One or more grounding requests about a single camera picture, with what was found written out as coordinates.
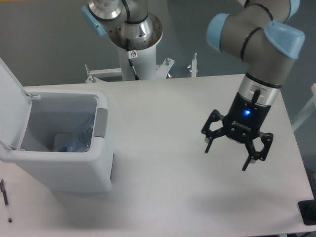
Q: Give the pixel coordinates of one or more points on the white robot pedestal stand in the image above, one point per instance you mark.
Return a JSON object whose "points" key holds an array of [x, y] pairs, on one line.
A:
{"points": [[135, 65]]}

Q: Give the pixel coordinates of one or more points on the black device at table edge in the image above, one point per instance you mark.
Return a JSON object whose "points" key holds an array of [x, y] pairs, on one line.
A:
{"points": [[308, 211]]}

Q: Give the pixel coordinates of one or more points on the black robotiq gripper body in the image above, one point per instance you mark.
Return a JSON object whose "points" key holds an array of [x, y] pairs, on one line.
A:
{"points": [[245, 118]]}

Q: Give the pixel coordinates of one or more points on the white plastic trash can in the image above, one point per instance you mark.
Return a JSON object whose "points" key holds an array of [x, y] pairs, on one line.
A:
{"points": [[62, 111]]}

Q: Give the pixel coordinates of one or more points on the white trash can lid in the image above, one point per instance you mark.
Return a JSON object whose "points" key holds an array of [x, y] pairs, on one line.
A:
{"points": [[15, 109]]}

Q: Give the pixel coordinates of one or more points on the clear plastic wrapper bag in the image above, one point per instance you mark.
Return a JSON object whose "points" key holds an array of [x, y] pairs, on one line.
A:
{"points": [[63, 142]]}

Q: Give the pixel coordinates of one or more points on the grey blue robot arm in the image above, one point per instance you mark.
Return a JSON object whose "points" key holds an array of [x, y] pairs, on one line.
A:
{"points": [[257, 36]]}

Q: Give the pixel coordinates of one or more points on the black ballpoint pen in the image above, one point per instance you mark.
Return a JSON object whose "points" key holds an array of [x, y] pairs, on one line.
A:
{"points": [[5, 198]]}

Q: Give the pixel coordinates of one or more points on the clear plastic water bottle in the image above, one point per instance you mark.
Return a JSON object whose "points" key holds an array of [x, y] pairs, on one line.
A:
{"points": [[82, 135]]}

